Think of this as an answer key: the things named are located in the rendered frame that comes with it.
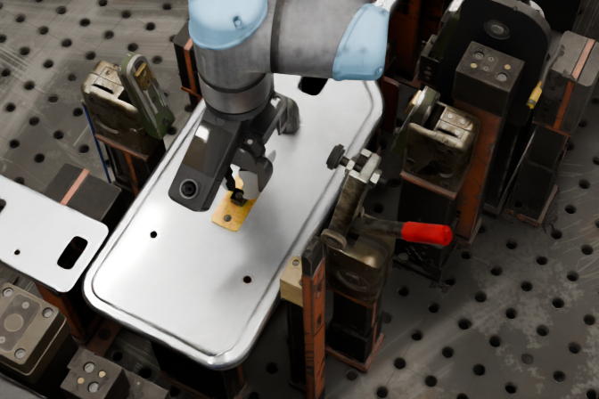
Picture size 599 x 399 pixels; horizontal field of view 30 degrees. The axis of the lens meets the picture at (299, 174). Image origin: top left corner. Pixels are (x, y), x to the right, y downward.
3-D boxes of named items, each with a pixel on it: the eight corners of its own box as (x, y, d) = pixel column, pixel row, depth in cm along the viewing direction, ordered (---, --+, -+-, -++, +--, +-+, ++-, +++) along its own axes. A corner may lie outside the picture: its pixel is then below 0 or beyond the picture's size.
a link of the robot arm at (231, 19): (267, 33, 104) (176, 25, 104) (272, 99, 113) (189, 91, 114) (278, -33, 107) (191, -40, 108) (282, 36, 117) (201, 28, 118)
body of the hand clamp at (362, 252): (342, 317, 162) (346, 204, 131) (385, 337, 160) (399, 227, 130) (324, 352, 159) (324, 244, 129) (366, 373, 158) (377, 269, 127)
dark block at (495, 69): (439, 203, 171) (471, 38, 134) (482, 221, 169) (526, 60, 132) (426, 229, 169) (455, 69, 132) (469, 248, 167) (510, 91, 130)
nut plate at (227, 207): (242, 167, 140) (242, 162, 139) (269, 179, 139) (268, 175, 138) (209, 220, 136) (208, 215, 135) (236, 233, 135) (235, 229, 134)
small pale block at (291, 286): (299, 364, 158) (292, 253, 127) (320, 375, 158) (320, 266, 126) (287, 385, 157) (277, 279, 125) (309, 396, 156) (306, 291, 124)
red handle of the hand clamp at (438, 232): (340, 202, 130) (453, 214, 119) (349, 214, 131) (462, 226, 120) (324, 231, 128) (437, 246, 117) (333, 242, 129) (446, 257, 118)
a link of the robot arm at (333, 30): (394, -39, 110) (283, -48, 111) (384, 54, 104) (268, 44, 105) (389, 11, 117) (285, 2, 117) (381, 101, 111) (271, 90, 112)
